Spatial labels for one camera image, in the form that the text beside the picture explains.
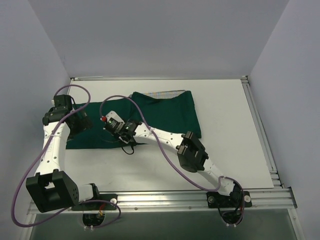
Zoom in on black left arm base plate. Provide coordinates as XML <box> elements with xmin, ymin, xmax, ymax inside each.
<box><xmin>71</xmin><ymin>193</ymin><xmax>118</xmax><ymax>211</ymax></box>

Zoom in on green surgical cloth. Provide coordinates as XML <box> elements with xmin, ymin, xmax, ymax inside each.
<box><xmin>66</xmin><ymin>91</ymin><xmax>202</xmax><ymax>150</ymax></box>

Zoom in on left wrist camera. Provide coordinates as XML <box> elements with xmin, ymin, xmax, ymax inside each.
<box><xmin>53</xmin><ymin>94</ymin><xmax>73</xmax><ymax>111</ymax></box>

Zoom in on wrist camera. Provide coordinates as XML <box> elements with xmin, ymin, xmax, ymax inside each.
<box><xmin>100</xmin><ymin>110</ymin><xmax>124</xmax><ymax>126</ymax></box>
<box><xmin>53</xmin><ymin>94</ymin><xmax>73</xmax><ymax>111</ymax></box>

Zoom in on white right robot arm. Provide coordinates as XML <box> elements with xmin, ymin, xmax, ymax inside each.
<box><xmin>100</xmin><ymin>115</ymin><xmax>242</xmax><ymax>207</ymax></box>

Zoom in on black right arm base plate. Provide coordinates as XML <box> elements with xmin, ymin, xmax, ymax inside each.
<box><xmin>206</xmin><ymin>191</ymin><xmax>253</xmax><ymax>209</ymax></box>

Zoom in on metal mesh instrument tray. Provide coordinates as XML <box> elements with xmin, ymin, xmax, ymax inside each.
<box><xmin>144</xmin><ymin>90</ymin><xmax>186</xmax><ymax>99</ymax></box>

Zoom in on aluminium frame rail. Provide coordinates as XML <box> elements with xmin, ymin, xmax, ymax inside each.
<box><xmin>26</xmin><ymin>187</ymin><xmax>298</xmax><ymax>216</ymax></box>

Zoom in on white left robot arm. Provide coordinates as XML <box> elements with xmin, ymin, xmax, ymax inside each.
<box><xmin>26</xmin><ymin>94</ymin><xmax>101</xmax><ymax>213</ymax></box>

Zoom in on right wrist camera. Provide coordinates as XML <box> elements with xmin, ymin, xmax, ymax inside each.
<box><xmin>100</xmin><ymin>110</ymin><xmax>124</xmax><ymax>126</ymax></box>

